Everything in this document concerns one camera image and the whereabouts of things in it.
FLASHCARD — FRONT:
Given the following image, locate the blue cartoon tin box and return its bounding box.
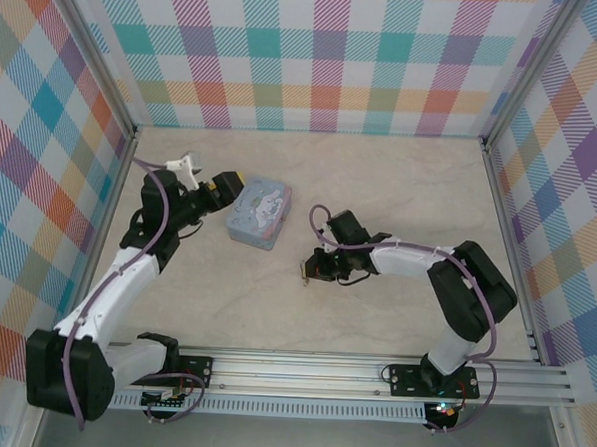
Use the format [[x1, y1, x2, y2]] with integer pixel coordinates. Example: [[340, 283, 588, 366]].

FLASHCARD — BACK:
[[223, 175, 296, 253]]

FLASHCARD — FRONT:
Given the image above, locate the grey metal panel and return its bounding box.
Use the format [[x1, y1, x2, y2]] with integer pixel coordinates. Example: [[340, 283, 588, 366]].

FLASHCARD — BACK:
[[30, 403, 569, 447]]

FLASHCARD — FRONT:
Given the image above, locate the right black controller board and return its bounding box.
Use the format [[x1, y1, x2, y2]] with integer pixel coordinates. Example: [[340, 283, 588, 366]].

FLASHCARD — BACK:
[[425, 399, 460, 433]]

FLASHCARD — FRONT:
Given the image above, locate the black controller board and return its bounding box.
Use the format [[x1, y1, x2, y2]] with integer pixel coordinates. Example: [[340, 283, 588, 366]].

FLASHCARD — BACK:
[[425, 399, 460, 433], [141, 388, 191, 412]]

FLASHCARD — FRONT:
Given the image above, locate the left black controller board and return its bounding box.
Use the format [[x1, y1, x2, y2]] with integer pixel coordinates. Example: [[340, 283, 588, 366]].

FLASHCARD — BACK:
[[141, 388, 191, 412]]

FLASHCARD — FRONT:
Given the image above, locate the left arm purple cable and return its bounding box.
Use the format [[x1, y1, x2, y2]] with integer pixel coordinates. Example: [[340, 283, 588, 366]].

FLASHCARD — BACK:
[[59, 154, 219, 438]]

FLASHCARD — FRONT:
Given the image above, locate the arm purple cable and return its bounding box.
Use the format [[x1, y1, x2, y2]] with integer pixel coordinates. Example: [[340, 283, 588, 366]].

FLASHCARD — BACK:
[[299, 203, 508, 438], [59, 154, 219, 438]]

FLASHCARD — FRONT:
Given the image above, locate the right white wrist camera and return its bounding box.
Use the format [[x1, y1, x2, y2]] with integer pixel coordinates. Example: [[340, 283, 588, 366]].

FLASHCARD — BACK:
[[316, 225, 340, 253]]

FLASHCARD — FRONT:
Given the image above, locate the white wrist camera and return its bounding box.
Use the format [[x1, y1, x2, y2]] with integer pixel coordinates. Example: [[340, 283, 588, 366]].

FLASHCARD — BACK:
[[316, 225, 340, 253], [163, 149, 206, 189]]

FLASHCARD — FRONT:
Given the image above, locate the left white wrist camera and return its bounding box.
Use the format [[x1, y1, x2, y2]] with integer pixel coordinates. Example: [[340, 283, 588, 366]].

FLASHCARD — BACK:
[[163, 149, 206, 189]]

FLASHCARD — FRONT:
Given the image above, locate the aluminium side rail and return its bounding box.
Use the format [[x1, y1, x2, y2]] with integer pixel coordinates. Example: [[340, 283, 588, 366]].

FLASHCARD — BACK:
[[60, 124, 140, 350], [468, 137, 559, 368]]

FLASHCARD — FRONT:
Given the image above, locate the aluminium mounting rail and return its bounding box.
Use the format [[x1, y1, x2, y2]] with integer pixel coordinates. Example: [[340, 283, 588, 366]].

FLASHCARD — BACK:
[[23, 335, 581, 413]]

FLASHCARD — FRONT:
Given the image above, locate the slotted grey cable duct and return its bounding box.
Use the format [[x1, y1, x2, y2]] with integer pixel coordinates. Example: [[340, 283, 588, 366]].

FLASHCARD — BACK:
[[109, 387, 429, 428]]

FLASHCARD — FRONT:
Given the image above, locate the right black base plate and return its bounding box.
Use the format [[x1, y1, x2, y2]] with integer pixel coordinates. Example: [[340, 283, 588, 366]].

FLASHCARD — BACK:
[[386, 361, 482, 402]]

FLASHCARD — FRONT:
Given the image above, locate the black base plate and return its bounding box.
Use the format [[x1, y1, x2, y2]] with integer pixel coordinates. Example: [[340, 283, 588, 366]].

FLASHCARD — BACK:
[[386, 361, 482, 402], [168, 352, 216, 391]]

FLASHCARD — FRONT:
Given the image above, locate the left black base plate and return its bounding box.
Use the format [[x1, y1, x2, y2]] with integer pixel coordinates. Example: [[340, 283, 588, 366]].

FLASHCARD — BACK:
[[168, 352, 216, 391]]

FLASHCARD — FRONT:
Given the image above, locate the aluminium frame upright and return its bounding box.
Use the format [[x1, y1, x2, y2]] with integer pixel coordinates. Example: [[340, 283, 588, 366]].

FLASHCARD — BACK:
[[41, 0, 147, 139], [481, 0, 590, 157]]

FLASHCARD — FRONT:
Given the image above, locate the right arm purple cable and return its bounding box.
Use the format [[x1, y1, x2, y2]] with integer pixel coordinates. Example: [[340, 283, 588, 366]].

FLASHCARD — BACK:
[[299, 203, 508, 438]]

